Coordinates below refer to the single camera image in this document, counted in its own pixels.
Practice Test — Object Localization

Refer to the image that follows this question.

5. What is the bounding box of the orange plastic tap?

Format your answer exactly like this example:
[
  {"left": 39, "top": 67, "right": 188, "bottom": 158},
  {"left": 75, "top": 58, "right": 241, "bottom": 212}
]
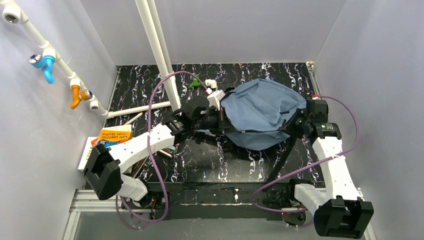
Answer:
[{"left": 69, "top": 85, "right": 94, "bottom": 110}]

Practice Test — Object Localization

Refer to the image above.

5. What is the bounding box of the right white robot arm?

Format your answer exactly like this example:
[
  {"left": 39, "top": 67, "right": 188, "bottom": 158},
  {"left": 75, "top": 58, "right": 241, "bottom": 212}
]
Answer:
[{"left": 289, "top": 99, "right": 374, "bottom": 239}]

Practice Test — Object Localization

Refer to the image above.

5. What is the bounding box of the thin white rear pipe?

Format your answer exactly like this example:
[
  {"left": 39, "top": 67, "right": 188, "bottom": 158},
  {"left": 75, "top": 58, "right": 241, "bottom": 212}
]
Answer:
[{"left": 147, "top": 0, "right": 174, "bottom": 74}]

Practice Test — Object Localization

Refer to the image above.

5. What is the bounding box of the teal white stapler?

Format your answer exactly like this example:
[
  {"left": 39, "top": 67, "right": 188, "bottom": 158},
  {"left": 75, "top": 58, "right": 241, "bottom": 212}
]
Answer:
[{"left": 158, "top": 149, "right": 173, "bottom": 159}]

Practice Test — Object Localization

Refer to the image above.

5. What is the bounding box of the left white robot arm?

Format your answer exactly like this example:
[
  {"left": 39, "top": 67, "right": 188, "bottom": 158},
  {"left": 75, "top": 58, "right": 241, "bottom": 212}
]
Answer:
[{"left": 82, "top": 106, "right": 232, "bottom": 201}]

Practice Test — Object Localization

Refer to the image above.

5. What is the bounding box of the green plastic tap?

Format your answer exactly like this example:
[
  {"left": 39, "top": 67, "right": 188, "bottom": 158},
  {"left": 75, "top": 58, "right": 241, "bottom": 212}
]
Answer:
[{"left": 188, "top": 76, "right": 206, "bottom": 89}]

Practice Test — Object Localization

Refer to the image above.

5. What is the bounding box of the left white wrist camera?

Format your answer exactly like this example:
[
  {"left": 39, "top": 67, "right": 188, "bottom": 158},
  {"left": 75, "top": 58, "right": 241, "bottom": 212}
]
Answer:
[{"left": 206, "top": 89, "right": 226, "bottom": 109}]

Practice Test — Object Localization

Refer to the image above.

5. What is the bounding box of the white book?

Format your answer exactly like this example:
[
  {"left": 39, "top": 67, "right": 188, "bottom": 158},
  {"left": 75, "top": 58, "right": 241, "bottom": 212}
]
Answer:
[{"left": 77, "top": 136, "right": 98, "bottom": 173}]

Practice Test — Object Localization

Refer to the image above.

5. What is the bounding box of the white vertical pvc pipe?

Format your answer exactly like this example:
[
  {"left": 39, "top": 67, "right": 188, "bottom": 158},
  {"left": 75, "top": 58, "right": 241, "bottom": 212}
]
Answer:
[{"left": 135, "top": 0, "right": 181, "bottom": 111}]

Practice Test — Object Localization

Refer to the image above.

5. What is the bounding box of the white slanted pvc pipe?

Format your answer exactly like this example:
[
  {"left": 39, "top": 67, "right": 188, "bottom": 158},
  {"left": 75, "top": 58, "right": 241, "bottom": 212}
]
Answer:
[{"left": 0, "top": 0, "right": 172, "bottom": 120}]

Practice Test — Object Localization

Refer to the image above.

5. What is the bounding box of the blue plastic tap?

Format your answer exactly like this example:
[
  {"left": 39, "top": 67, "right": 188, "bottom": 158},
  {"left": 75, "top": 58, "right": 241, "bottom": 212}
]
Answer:
[{"left": 29, "top": 54, "right": 55, "bottom": 84}]

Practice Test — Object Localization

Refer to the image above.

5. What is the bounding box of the blue student backpack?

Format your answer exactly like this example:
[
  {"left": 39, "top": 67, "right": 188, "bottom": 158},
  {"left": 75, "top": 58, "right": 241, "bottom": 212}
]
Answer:
[{"left": 195, "top": 78, "right": 309, "bottom": 186}]

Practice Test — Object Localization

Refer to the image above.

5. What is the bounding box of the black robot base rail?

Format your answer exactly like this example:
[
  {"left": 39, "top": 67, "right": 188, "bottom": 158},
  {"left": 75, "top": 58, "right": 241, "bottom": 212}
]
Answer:
[{"left": 119, "top": 180, "right": 309, "bottom": 222}]

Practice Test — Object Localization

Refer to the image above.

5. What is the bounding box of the dark brown book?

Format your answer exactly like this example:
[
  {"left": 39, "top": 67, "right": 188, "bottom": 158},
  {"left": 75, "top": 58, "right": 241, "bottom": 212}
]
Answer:
[{"left": 131, "top": 157, "right": 149, "bottom": 179}]

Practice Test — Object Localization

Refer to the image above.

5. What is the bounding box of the orange treehouse book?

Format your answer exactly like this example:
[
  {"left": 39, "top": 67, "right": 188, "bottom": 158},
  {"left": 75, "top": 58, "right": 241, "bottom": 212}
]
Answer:
[{"left": 90, "top": 124, "right": 133, "bottom": 148}]

